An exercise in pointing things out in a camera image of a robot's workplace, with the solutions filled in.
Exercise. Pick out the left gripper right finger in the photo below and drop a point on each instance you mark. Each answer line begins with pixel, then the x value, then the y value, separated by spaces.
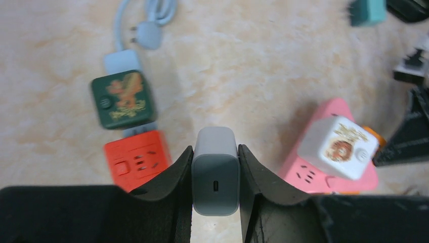
pixel 271 210

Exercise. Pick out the teal plug adapter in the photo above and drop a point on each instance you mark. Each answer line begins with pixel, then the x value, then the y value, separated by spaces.
pixel 364 13

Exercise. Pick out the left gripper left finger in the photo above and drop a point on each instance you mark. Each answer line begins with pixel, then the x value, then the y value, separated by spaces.
pixel 158 211

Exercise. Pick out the blue power strip with cable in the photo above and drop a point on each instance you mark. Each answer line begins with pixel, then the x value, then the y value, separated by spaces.
pixel 148 35

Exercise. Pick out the green cube socket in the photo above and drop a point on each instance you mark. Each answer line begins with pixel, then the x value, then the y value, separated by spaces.
pixel 123 100

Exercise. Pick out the white cube socket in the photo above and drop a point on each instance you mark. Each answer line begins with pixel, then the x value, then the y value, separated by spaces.
pixel 338 147

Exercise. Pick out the pink triangular power strip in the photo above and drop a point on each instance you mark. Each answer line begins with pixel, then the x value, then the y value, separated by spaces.
pixel 307 178

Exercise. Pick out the red cube socket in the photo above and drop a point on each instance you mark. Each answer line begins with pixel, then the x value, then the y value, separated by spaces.
pixel 135 160

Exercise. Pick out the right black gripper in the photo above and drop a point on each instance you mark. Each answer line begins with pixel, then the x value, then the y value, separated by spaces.
pixel 410 142

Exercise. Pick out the orange power strip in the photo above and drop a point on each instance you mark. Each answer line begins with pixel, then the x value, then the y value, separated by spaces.
pixel 381 143

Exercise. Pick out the white plug adapter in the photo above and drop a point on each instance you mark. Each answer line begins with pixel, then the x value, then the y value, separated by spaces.
pixel 215 170

